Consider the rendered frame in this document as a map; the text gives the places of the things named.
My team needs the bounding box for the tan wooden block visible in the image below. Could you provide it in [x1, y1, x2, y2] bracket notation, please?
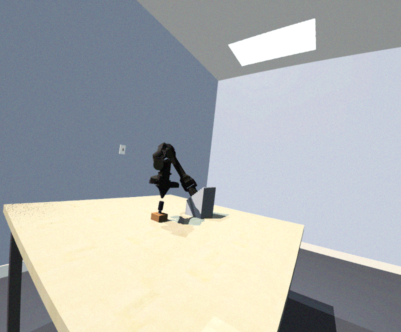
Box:
[150, 212, 168, 223]

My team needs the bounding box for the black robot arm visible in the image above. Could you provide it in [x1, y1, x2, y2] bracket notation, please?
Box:
[150, 142, 198, 196]

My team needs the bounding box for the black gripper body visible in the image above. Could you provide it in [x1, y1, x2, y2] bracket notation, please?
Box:
[149, 170, 179, 188]

